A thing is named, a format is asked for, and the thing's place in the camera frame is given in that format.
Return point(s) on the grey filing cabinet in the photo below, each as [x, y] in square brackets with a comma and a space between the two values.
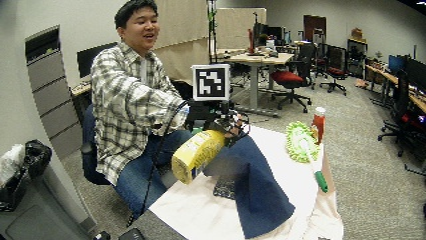
[54, 96]

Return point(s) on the dark blue cloth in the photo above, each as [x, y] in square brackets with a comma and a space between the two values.
[262, 193]

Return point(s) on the dark blue office chair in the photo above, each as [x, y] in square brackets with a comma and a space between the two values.
[88, 156]

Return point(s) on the green duster brush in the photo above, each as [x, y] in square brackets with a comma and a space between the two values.
[300, 143]

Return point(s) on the monitor with blue screen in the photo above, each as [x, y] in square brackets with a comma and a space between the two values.
[396, 63]

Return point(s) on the beige partition panel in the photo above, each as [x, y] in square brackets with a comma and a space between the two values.
[182, 33]
[235, 28]

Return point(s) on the grey waste bin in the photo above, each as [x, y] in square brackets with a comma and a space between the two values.
[41, 213]

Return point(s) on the cardboard box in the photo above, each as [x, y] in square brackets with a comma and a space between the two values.
[357, 33]

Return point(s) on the white marker cube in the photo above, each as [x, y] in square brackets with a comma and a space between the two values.
[211, 82]

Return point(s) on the black bin bag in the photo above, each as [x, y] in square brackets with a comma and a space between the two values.
[35, 156]

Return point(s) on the white plastic bag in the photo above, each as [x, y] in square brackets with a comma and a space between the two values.
[11, 163]

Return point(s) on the long wooden desk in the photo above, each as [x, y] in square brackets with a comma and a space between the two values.
[393, 80]

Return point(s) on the red bottle with white cap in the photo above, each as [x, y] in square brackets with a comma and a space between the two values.
[319, 126]

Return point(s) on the small black object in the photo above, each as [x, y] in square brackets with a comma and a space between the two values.
[102, 236]

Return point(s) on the large black monitor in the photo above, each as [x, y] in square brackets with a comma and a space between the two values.
[417, 73]

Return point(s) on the white tablecloth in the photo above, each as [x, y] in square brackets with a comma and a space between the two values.
[200, 213]

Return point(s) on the black shelf unit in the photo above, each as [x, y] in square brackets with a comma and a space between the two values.
[356, 58]

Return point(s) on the red object on desk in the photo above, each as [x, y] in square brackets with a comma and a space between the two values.
[251, 41]

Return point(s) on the the person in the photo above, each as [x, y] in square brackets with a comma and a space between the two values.
[124, 100]

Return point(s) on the black stand pole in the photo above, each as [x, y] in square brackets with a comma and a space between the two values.
[212, 30]

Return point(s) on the wooden desk with grey leg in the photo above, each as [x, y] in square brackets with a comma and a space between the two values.
[260, 59]

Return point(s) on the black patterned pad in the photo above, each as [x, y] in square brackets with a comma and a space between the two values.
[224, 189]

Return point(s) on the flat black object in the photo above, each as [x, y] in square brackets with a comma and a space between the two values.
[131, 234]

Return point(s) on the black office chair red seat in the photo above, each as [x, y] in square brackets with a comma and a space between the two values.
[290, 78]
[335, 70]

